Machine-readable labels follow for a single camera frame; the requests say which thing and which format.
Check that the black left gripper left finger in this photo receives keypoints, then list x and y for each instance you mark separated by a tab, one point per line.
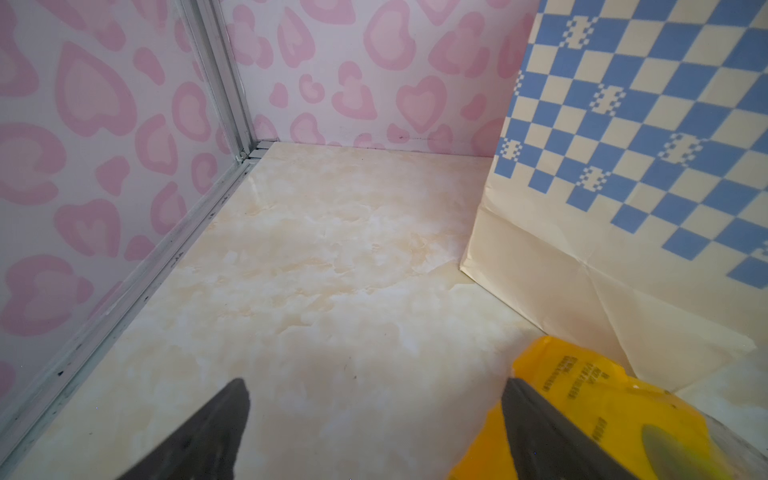
206	445

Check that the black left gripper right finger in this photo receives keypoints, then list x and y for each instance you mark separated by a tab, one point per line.
544	444

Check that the yellow mango candy bag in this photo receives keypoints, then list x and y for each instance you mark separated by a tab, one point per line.
649	431

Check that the blue checkered paper bag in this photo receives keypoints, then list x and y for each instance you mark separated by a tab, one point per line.
626	208

